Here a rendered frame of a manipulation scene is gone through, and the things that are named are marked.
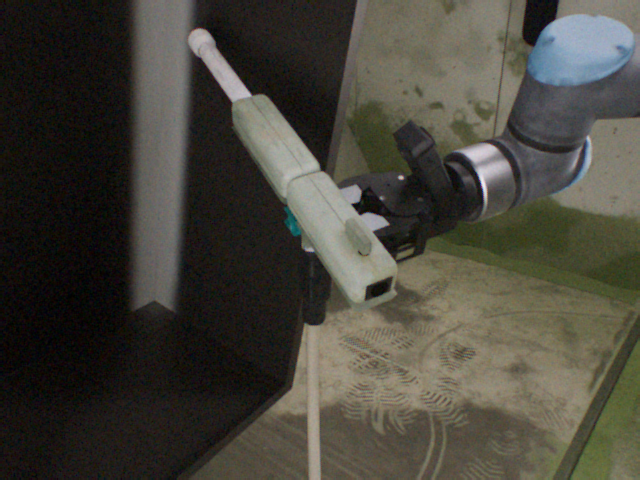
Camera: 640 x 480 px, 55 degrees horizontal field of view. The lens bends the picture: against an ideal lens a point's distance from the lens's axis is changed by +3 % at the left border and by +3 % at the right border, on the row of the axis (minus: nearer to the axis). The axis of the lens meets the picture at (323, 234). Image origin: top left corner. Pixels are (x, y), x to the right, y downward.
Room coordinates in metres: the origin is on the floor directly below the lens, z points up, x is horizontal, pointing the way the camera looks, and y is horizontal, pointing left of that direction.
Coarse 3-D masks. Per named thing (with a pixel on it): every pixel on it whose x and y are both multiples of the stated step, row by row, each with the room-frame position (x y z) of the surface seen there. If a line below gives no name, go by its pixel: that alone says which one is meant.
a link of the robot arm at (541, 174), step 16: (496, 144) 0.69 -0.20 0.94; (512, 144) 0.69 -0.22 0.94; (512, 160) 0.67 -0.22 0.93; (528, 160) 0.68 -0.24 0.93; (544, 160) 0.67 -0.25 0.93; (560, 160) 0.67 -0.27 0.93; (576, 160) 0.70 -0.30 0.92; (528, 176) 0.67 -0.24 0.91; (544, 176) 0.68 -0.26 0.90; (560, 176) 0.69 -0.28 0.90; (576, 176) 0.71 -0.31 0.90; (528, 192) 0.67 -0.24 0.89; (544, 192) 0.69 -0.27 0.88; (512, 208) 0.68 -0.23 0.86
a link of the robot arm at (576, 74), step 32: (544, 32) 0.67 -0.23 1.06; (576, 32) 0.66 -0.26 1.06; (608, 32) 0.66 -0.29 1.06; (544, 64) 0.65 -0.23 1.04; (576, 64) 0.63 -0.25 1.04; (608, 64) 0.62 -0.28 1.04; (544, 96) 0.65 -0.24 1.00; (576, 96) 0.64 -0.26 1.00; (608, 96) 0.64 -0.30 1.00; (512, 128) 0.70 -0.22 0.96; (544, 128) 0.66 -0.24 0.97; (576, 128) 0.66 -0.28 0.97
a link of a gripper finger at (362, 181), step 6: (366, 174) 0.66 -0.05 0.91; (372, 174) 0.66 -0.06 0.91; (348, 180) 0.65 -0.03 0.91; (354, 180) 0.65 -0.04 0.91; (360, 180) 0.65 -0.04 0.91; (366, 180) 0.65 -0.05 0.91; (342, 186) 0.64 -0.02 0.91; (348, 186) 0.64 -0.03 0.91; (360, 186) 0.64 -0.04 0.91; (366, 186) 0.64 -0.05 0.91
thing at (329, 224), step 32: (192, 32) 0.86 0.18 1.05; (224, 64) 0.79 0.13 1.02; (256, 96) 0.71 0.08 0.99; (256, 128) 0.66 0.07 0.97; (288, 128) 0.66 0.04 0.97; (256, 160) 0.67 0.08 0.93; (288, 160) 0.61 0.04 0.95; (288, 192) 0.58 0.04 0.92; (320, 192) 0.56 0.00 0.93; (320, 224) 0.52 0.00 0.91; (352, 224) 0.50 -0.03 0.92; (320, 256) 0.53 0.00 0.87; (352, 256) 0.49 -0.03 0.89; (384, 256) 0.49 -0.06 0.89; (320, 288) 0.60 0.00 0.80; (352, 288) 0.47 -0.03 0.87; (320, 320) 0.63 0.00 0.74
